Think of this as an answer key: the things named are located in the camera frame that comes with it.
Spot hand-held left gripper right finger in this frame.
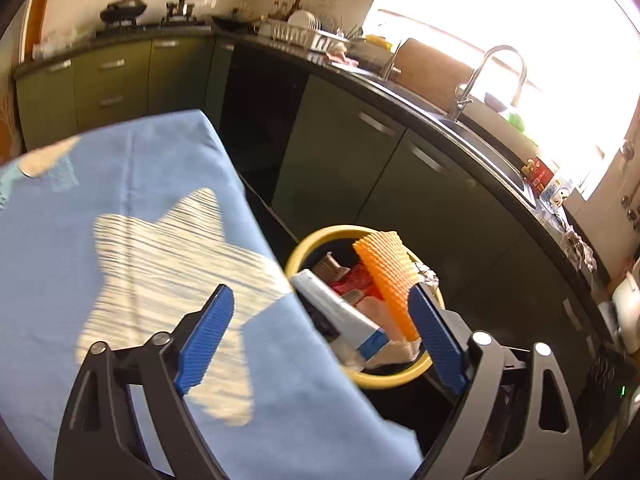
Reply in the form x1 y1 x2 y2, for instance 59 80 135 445
407 284 585 480

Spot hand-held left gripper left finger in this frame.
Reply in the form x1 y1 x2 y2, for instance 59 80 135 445
52 284 236 480

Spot orange ribbed foam sleeve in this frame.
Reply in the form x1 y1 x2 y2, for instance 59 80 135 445
352 231 421 342

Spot yellow rimmed trash bin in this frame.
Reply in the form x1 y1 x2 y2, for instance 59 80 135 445
284 225 446 391

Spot blue printed tablecloth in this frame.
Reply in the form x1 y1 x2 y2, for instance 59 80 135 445
0 109 423 480

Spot white printed cup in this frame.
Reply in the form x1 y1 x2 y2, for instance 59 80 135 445
540 180 573 208

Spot white rice cooker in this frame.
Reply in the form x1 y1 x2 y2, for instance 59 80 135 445
610 260 640 346

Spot red box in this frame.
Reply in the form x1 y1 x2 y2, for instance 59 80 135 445
520 156 556 196

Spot steel kitchen sink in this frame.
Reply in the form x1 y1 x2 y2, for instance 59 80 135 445
350 67 538 208

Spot tall steel faucet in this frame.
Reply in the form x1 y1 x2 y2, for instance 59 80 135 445
447 45 528 121

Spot wooden cutting board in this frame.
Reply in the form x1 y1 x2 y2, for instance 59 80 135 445
395 37 476 111

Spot small steel faucet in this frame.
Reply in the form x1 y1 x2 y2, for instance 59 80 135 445
382 40 403 81

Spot pink cloth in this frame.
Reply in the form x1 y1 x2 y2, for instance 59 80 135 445
322 50 361 67

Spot black frying pan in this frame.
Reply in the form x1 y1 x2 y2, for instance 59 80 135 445
212 15 256 32

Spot white dish rack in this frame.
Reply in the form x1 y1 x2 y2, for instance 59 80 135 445
270 17 351 53

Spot black gas stove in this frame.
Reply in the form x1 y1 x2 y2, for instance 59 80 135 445
95 14 213 37

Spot clear plastic bags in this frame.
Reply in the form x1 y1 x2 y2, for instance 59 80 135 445
32 30 81 58

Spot condiment bottles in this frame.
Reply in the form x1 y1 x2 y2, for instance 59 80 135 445
272 0 303 21

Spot black wok with lid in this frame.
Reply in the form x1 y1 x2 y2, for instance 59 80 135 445
99 0 149 25

